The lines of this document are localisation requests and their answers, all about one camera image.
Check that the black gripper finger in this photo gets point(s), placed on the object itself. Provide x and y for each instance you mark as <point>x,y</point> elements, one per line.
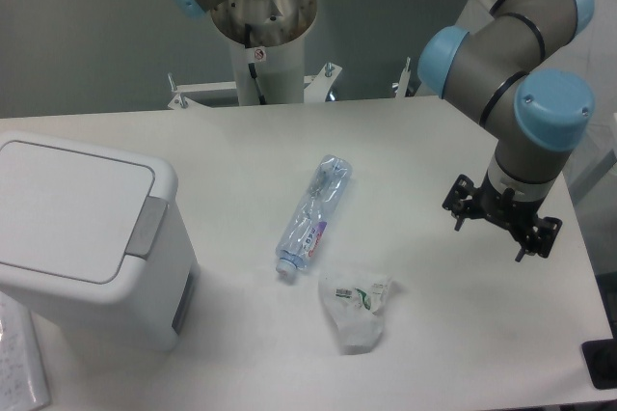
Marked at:
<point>535,235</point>
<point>462,201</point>

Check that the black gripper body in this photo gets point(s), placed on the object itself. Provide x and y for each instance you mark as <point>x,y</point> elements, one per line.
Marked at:
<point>502,209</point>

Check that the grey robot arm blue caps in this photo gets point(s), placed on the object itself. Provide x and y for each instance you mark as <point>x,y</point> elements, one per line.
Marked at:
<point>497,77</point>

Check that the white trash can body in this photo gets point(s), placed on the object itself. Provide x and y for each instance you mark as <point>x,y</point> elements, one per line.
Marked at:
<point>148,315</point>

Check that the white trash can lid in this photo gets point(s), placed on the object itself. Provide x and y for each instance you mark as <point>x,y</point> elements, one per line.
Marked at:
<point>78,220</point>

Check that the black device at table edge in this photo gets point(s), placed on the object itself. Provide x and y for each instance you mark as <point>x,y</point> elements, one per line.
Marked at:
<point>600,359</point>

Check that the crumpled white plastic wrapper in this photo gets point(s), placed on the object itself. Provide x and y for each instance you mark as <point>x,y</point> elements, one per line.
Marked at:
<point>355,302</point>

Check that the crushed clear plastic bottle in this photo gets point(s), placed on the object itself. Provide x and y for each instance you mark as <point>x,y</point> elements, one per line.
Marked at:
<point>311,216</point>

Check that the white paper sheet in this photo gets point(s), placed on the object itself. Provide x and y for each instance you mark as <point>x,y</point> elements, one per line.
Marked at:
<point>23,379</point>

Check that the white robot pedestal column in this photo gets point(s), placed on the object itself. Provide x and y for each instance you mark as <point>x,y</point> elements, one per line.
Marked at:
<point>278,27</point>

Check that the white pedestal base frame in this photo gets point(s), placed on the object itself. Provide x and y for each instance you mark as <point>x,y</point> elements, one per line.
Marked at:
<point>258,82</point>

